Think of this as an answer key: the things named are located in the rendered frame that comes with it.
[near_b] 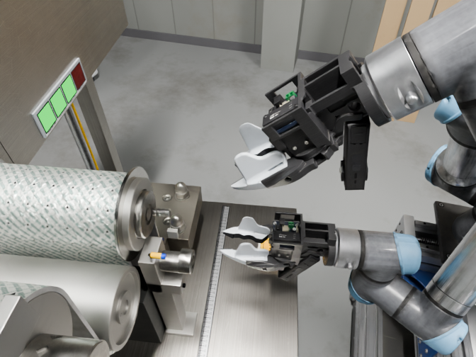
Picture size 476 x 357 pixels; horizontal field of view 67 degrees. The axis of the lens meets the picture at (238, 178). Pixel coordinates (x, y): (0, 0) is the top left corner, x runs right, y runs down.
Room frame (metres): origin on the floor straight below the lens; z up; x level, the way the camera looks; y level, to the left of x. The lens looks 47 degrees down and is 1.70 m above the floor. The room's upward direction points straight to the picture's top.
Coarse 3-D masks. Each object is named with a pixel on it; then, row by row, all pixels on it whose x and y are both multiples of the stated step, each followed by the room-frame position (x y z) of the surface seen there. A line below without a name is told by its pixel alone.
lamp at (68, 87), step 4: (68, 76) 0.81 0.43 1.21; (68, 80) 0.81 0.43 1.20; (64, 84) 0.78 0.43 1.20; (68, 84) 0.80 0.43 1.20; (72, 84) 0.82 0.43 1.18; (64, 88) 0.78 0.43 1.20; (68, 88) 0.79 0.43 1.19; (72, 88) 0.81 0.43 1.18; (64, 92) 0.77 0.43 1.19; (68, 92) 0.79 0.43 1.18; (72, 92) 0.80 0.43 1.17; (68, 96) 0.78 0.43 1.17; (72, 96) 0.80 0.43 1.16; (68, 100) 0.77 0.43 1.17
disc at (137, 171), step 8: (136, 168) 0.39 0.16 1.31; (128, 176) 0.36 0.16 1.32; (136, 176) 0.38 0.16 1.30; (144, 176) 0.41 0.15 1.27; (128, 184) 0.35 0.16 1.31; (120, 192) 0.33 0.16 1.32; (120, 200) 0.32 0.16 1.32; (120, 208) 0.31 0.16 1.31; (120, 216) 0.30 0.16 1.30; (120, 224) 0.30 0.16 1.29; (120, 232) 0.29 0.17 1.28; (120, 240) 0.28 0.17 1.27; (120, 248) 0.28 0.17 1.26; (120, 256) 0.27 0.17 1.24; (128, 256) 0.28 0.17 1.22; (136, 256) 0.30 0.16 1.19
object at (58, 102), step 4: (56, 92) 0.74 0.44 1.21; (60, 92) 0.76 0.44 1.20; (52, 96) 0.72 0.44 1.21; (56, 96) 0.74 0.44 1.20; (60, 96) 0.75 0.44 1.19; (52, 100) 0.72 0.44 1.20; (56, 100) 0.73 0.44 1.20; (60, 100) 0.75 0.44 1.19; (52, 104) 0.71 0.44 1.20; (56, 104) 0.72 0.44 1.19; (60, 104) 0.74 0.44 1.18; (64, 104) 0.75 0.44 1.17; (56, 108) 0.72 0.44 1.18; (60, 108) 0.73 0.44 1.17; (56, 112) 0.71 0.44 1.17; (60, 112) 0.73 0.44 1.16
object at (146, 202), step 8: (144, 192) 0.36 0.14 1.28; (144, 200) 0.34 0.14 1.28; (152, 200) 0.37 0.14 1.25; (136, 208) 0.33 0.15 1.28; (144, 208) 0.34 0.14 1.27; (152, 208) 0.36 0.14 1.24; (136, 216) 0.32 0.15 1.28; (144, 216) 0.33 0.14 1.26; (152, 216) 0.35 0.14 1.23; (136, 224) 0.31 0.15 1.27; (144, 224) 0.32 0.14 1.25; (152, 224) 0.35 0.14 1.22; (136, 232) 0.31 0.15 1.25; (144, 232) 0.31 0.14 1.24
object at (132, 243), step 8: (136, 184) 0.36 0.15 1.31; (144, 184) 0.38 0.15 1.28; (128, 192) 0.34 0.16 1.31; (136, 192) 0.35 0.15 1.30; (152, 192) 0.40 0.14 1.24; (128, 200) 0.33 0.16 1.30; (136, 200) 0.34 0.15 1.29; (128, 208) 0.32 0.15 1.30; (128, 216) 0.31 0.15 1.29; (128, 224) 0.30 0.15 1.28; (128, 232) 0.29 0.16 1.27; (128, 240) 0.29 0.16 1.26; (136, 240) 0.30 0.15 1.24; (144, 240) 0.32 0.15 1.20; (128, 248) 0.29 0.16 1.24; (136, 248) 0.30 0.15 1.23
